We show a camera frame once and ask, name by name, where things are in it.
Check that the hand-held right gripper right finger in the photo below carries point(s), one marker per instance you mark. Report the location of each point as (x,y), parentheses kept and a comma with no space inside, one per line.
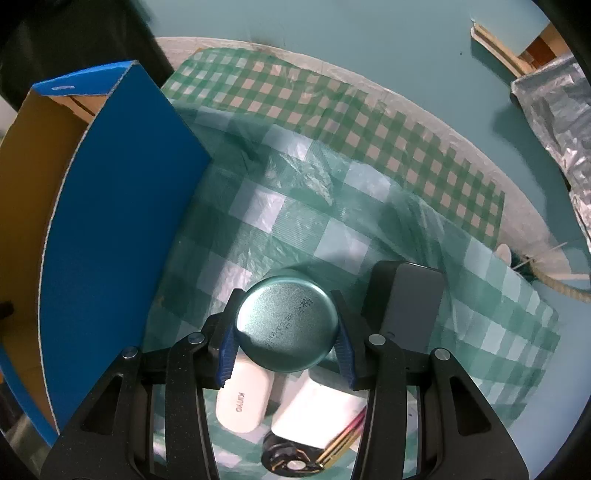
(344,355)

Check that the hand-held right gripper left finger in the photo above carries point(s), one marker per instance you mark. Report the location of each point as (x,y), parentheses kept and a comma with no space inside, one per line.
(226,355)

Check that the white charger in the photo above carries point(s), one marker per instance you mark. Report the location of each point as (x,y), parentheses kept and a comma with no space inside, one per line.
(309,410)

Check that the round green metal tin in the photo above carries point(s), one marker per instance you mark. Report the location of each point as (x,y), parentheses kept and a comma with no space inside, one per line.
(286,318)

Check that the black charger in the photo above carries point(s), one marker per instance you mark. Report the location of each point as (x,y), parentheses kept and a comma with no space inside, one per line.
(406,304)

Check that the blue cardboard box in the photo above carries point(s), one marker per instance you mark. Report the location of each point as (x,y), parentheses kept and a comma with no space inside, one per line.
(115,230)

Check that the white oblong case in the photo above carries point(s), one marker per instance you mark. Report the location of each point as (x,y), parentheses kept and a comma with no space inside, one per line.
(240,401)

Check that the black round disc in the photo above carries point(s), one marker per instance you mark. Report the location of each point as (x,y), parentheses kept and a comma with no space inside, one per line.
(286,461)

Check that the large-check green plastic tablecloth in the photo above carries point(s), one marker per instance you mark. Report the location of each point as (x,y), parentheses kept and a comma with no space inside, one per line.
(286,212)

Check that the small-check green cloth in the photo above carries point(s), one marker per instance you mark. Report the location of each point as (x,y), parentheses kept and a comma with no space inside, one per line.
(323,106)

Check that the silver foil sheet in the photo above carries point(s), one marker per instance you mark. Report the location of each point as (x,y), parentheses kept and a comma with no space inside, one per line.
(558,120)

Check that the wooden sticks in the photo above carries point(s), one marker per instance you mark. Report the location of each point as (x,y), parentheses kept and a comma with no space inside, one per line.
(498,48)

